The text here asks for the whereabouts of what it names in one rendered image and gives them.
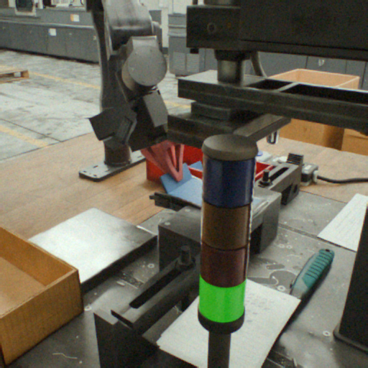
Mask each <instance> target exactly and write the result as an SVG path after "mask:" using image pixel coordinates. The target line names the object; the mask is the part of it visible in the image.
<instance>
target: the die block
mask: <svg viewBox="0 0 368 368"><path fill-rule="evenodd" d="M280 203H281V200H280V201H279V202H277V203H276V204H275V205H274V206H272V207H271V208H270V209H269V210H267V212H266V213H265V214H263V215H261V216H260V217H259V218H258V219H257V220H256V221H255V222H254V223H253V224H252V226H251V228H250V229H251V233H250V242H249V250H250V251H252V252H256V253H258V254H259V253H260V252H261V251H262V250H263V249H265V248H266V246H267V245H268V244H269V243H270V242H271V241H272V240H273V239H274V238H275V237H276V234H277V229H278V221H279V215H280ZM158 242H159V258H160V270H162V269H163V268H165V267H166V266H167V265H169V264H170V263H172V262H173V261H175V260H176V258H177V257H179V256H180V248H181V246H183V245H188V246H189V247H190V251H194V250H196V251H198V252H201V250H200V248H198V247H196V246H195V245H192V244H189V243H187V242H185V241H181V240H179V239H176V238H175V237H172V236H169V235H167V234H166V233H164V232H161V231H158Z"/></svg>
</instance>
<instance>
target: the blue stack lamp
mask: <svg viewBox="0 0 368 368"><path fill-rule="evenodd" d="M202 160H203V163H202V168H203V170H202V176H203V177H202V186H201V188H202V192H201V195H202V197H203V199H204V200H206V201H207V202H209V203H211V204H213V205H216V206H225V207H235V206H243V205H246V204H248V203H250V202H251V201H253V200H254V190H255V189H254V185H255V178H256V169H257V166H256V163H257V156H256V157H253V158H250V159H247V160H219V159H214V158H212V157H209V156H207V155H205V154H203V157H202Z"/></svg>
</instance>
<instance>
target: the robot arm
mask: <svg viewBox="0 0 368 368"><path fill-rule="evenodd" d="M83 5H85V6H84V10H85V12H86V13H91V19H92V23H93V28H94V30H95V33H96V39H97V44H98V57H99V65H100V74H101V92H100V97H99V103H100V105H99V109H100V114H98V115H96V116H93V117H91V118H90V119H88V120H89V121H90V123H91V127H92V129H93V131H94V134H95V135H96V138H97V139H98V140H99V141H102V142H103V147H104V158H103V160H102V161H100V162H97V163H96V164H94V165H91V166H89V167H86V168H83V169H81V170H79V171H78V175H79V176H80V177H82V178H85V179H88V180H91V181H93V182H101V181H103V180H105V179H107V178H111V177H113V176H114V175H115V174H118V173H120V172H122V171H125V170H128V169H129V168H131V167H134V166H137V165H139V164H140V163H142V162H144V161H146V159H145V158H147V159H148V160H150V161H151V162H152V163H154V165H155V166H156V167H158V168H159V169H161V170H162V171H163V172H164V173H168V172H169V173H170V174H171V175H172V177H173V178H174V179H175V180H176V182H179V181H180V180H182V179H183V151H184V144H178V143H174V142H169V141H168V140H167V131H168V129H167V115H168V114H169V113H168V110H167V108H166V105H165V102H164V100H163V97H162V94H161V93H160V90H158V91H157V88H159V87H158V85H157V84H158V83H160V82H161V81H162V80H163V79H164V77H165V74H166V71H167V63H166V59H165V57H164V55H163V54H162V53H161V52H160V50H159V45H160V44H161V43H162V38H161V31H160V24H159V23H158V22H152V19H151V16H150V13H149V11H148V9H147V6H142V4H141V3H139V2H138V1H137V0H84V1H83ZM99 12H104V14H99ZM123 60H126V62H125V63H124V64H123ZM175 168H177V171H176V169H175Z"/></svg>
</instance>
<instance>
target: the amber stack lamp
mask: <svg viewBox="0 0 368 368"><path fill-rule="evenodd" d="M201 198H202V201H201V205H202V206H201V239H202V240H203V241H204V242H205V243H207V244H208V245H210V246H212V247H213V248H217V249H238V248H242V247H243V246H244V245H246V244H247V243H248V242H249V240H250V233H251V229H250V228H251V226H252V224H251V221H252V214H253V206H254V204H253V201H254V200H253V201H251V202H250V203H248V204H246V205H243V206H235V207H225V206H216V205H213V204H211V203H209V202H207V201H206V200H204V199H203V197H202V196H201Z"/></svg>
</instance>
